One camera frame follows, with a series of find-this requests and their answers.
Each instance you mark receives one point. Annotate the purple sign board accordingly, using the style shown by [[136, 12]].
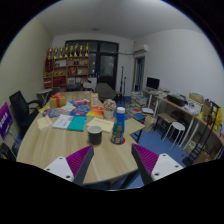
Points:
[[5, 120]]

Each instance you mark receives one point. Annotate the white booklet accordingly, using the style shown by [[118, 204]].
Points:
[[62, 121]]

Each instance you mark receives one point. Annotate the small tan upright box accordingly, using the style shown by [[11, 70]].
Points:
[[94, 100]]

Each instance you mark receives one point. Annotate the pink packet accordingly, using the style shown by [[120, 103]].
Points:
[[81, 102]]

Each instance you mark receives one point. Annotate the yellow gift box red ribbon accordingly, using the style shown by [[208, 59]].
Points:
[[57, 101]]

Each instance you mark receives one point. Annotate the wooden shelf unit with trophies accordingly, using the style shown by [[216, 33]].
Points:
[[66, 70]]

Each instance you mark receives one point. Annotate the kraft paper notebook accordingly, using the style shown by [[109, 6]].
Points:
[[100, 124]]

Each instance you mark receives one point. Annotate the stack of books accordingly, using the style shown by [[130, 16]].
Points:
[[138, 100]]

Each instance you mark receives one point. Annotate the brown wooden stool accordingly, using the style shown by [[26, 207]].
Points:
[[166, 117]]

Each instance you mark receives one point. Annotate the blue drink bottle white cap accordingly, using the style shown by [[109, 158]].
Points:
[[118, 128]]

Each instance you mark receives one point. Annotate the small round side table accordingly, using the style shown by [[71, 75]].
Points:
[[44, 91]]

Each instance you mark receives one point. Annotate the black mug white inside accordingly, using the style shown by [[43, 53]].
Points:
[[95, 136]]

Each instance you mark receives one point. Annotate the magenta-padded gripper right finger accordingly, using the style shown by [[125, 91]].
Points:
[[162, 166]]

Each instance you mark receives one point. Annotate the teal book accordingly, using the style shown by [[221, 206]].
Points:
[[77, 123]]

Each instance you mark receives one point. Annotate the flat round red coaster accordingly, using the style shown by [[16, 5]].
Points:
[[124, 140]]

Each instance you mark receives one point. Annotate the black office chair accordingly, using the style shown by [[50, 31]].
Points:
[[20, 110]]

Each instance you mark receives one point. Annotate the black bag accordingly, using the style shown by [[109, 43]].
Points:
[[6, 151]]

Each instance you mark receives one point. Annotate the pink flowers in white pot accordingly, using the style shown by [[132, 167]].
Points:
[[109, 106]]

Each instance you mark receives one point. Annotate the long wooden wall desk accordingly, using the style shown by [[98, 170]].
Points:
[[186, 113]]

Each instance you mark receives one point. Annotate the dark blue patterned book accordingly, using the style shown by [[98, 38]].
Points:
[[51, 112]]

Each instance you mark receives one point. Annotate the orange book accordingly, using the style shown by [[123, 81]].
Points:
[[96, 112]]

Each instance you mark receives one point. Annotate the cream notebook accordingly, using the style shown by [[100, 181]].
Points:
[[44, 122]]

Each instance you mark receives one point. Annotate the white round stool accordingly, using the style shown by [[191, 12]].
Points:
[[177, 126]]

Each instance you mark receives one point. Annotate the black framed glass door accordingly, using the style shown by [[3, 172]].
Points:
[[106, 63]]

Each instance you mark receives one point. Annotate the grey armchair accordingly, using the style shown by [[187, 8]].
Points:
[[105, 90]]

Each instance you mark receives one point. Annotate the black computer monitor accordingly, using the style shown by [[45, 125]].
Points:
[[153, 82]]

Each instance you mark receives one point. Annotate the white air conditioner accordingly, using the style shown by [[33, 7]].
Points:
[[141, 48]]

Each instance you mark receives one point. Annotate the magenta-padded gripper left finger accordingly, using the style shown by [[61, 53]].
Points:
[[63, 168]]

